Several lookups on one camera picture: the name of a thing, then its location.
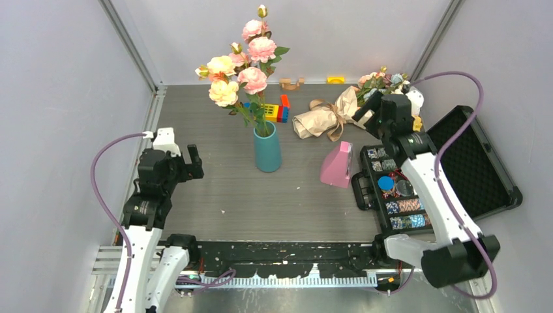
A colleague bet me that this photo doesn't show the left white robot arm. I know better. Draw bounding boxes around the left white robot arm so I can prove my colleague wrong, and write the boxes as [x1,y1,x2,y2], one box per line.
[104,145,203,312]

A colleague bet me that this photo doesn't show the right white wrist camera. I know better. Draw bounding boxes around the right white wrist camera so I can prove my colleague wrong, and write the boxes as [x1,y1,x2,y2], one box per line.
[405,87,425,116]

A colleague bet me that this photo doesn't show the black poker chip case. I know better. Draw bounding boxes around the black poker chip case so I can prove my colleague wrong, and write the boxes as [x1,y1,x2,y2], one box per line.
[351,120,523,233]

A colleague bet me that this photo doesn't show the blue round chip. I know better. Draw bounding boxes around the blue round chip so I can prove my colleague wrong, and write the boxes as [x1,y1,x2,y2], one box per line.
[378,176,395,192]

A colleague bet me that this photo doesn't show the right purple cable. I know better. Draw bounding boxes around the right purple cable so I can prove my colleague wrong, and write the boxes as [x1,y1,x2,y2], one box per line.
[406,71,498,301]

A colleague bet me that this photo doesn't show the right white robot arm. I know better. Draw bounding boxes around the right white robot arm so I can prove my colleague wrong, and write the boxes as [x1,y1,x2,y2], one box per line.
[353,91,500,298]

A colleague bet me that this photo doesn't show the pink plastic box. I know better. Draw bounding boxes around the pink plastic box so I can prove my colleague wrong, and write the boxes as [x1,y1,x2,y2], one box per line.
[320,141,353,188]

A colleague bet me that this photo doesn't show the yellow toy block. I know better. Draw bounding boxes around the yellow toy block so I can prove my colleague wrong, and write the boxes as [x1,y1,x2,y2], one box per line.
[327,76,346,84]

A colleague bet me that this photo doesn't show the teal ceramic vase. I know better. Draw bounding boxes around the teal ceramic vase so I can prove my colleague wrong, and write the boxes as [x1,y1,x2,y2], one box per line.
[253,121,282,173]

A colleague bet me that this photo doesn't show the pink peach rose stems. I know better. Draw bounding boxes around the pink peach rose stems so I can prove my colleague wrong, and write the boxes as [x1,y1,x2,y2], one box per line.
[195,5,290,138]

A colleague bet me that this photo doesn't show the tan satin ribbon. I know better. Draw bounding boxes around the tan satin ribbon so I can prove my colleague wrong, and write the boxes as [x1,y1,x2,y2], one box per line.
[308,99,346,142]

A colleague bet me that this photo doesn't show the wooden toy piece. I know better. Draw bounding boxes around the wooden toy piece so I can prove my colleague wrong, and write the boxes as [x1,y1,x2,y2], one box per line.
[279,78,305,91]

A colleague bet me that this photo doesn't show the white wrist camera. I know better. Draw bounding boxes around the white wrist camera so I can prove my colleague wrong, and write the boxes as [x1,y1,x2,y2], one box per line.
[405,87,425,116]
[152,127,182,157]

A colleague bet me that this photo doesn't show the paper flower bouquet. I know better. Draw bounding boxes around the paper flower bouquet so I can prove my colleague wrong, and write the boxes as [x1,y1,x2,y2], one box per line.
[292,67,409,139]

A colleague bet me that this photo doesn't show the colourful toy block house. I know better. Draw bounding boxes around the colourful toy block house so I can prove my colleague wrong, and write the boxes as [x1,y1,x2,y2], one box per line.
[242,93,290,123]

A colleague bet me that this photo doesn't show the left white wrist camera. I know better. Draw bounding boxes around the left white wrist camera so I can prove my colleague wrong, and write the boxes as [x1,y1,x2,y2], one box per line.
[152,127,182,157]

